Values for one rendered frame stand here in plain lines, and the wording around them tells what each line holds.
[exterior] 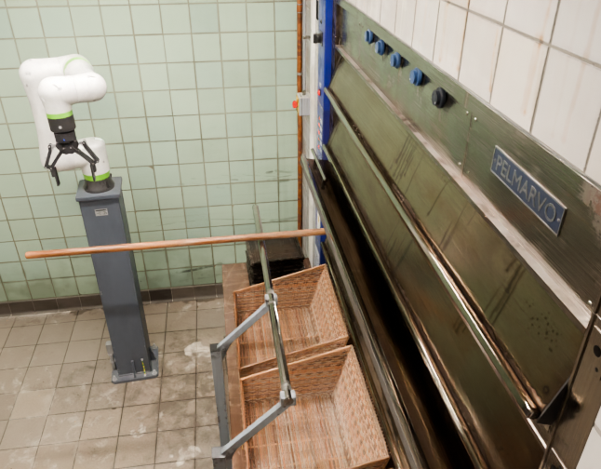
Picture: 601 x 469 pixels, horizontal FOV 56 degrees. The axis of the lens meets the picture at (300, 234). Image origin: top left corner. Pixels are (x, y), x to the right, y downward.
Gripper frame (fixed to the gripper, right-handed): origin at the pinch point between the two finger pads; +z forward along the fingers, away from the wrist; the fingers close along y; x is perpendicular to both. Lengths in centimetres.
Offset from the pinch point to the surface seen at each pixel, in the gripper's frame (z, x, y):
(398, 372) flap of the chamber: 14, 119, -88
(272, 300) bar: 34, 53, -67
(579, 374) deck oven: -26, 166, -96
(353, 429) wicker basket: 86, 73, -92
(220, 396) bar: 80, 48, -43
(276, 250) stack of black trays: 68, -38, -83
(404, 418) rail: 12, 135, -83
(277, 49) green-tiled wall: -22, -106, -102
